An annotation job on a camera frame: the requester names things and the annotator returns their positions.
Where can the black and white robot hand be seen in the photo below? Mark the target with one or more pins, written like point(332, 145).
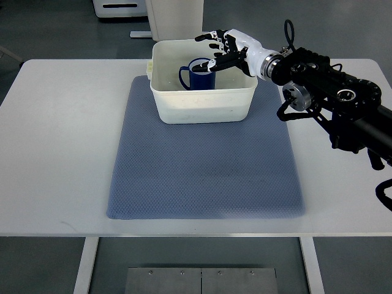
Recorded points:
point(236, 49)

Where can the blue mug white inside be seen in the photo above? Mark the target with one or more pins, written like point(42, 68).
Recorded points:
point(197, 80)

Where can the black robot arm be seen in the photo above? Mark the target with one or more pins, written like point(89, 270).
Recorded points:
point(349, 109)

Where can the white plastic box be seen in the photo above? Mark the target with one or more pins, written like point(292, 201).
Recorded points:
point(229, 101)

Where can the blue textured mat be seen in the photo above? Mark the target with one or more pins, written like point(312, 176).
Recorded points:
point(228, 170)

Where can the white cabinet with slot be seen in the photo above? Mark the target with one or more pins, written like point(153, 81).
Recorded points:
point(119, 8)

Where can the right white table leg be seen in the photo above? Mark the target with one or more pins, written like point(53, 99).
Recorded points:
point(311, 264)

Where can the white table leg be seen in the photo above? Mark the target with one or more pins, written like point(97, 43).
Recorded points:
point(311, 264)
point(86, 266)

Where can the grey bar at left edge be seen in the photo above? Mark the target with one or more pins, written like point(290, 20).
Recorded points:
point(5, 51)

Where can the left white table leg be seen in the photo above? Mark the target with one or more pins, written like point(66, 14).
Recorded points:
point(86, 266)

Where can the white pedestal column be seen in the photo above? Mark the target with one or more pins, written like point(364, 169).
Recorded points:
point(172, 20)

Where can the grey metal base plate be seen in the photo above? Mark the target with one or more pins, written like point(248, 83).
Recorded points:
point(201, 280)

